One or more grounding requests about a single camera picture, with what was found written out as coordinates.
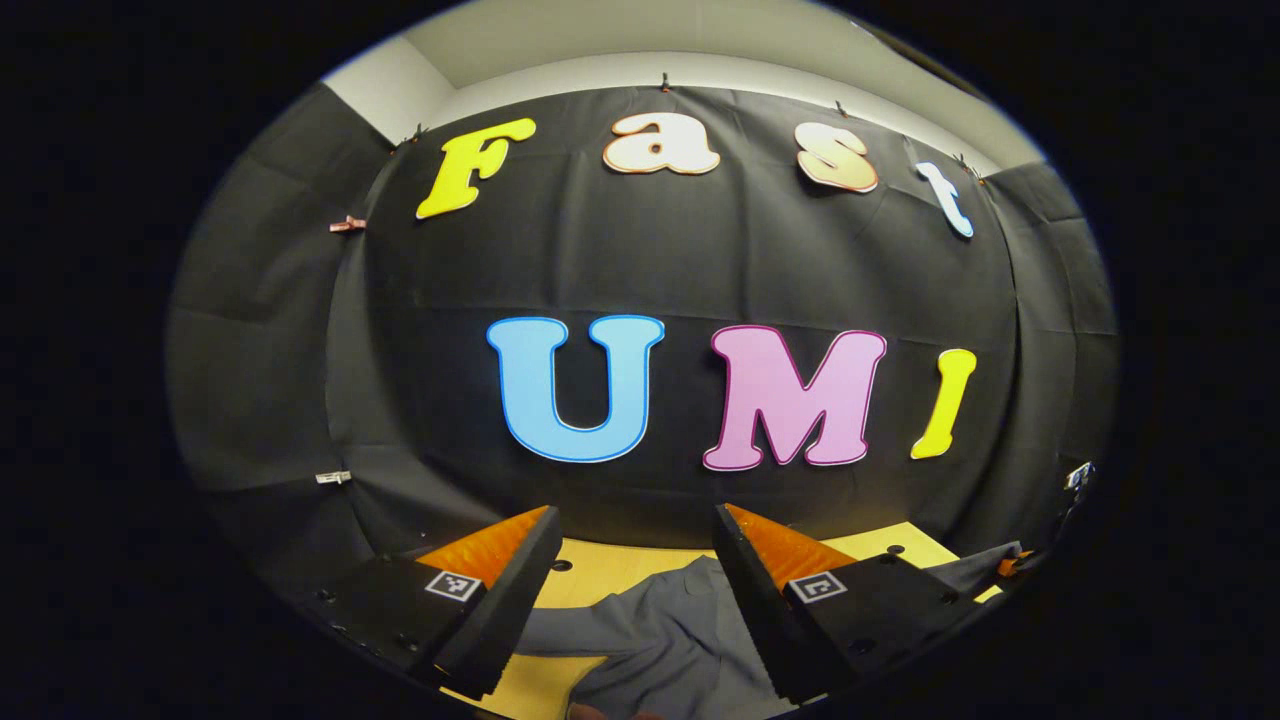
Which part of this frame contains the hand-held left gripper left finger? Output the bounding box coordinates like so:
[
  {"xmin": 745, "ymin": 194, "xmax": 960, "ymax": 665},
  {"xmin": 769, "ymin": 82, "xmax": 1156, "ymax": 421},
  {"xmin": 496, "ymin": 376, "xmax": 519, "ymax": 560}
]
[{"xmin": 300, "ymin": 505, "xmax": 564, "ymax": 701}]

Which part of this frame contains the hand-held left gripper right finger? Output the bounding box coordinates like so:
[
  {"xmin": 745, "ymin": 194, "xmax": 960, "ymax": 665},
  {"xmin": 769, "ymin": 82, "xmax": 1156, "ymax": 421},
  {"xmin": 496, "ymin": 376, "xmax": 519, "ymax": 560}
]
[{"xmin": 712, "ymin": 503, "xmax": 986, "ymax": 706}]

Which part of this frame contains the grey collared shirt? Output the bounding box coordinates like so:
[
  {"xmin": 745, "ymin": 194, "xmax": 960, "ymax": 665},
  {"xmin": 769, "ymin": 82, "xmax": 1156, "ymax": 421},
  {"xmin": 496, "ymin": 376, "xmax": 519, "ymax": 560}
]
[{"xmin": 510, "ymin": 540, "xmax": 1026, "ymax": 720}]

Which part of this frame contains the black backdrop cloth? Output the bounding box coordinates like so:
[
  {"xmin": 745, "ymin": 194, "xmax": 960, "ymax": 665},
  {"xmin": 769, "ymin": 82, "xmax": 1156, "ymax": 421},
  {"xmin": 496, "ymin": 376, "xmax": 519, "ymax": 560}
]
[{"xmin": 165, "ymin": 80, "xmax": 1121, "ymax": 601}]

